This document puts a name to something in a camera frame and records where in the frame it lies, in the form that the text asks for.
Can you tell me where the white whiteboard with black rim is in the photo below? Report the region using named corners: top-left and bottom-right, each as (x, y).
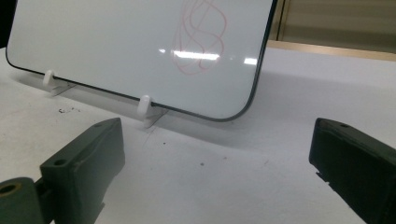
top-left (5, 0), bottom-right (279, 123)

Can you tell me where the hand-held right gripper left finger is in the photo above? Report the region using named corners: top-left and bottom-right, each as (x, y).
top-left (35, 117), bottom-right (126, 224)

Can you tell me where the white whiteboard stand clip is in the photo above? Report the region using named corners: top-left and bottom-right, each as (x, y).
top-left (136, 94), bottom-right (169, 130)
top-left (42, 69), bottom-right (78, 97)

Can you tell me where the white table sheet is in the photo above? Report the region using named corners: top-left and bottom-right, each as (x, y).
top-left (0, 46), bottom-right (396, 224)

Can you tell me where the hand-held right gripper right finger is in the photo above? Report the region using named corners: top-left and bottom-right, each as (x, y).
top-left (308, 117), bottom-right (396, 224)

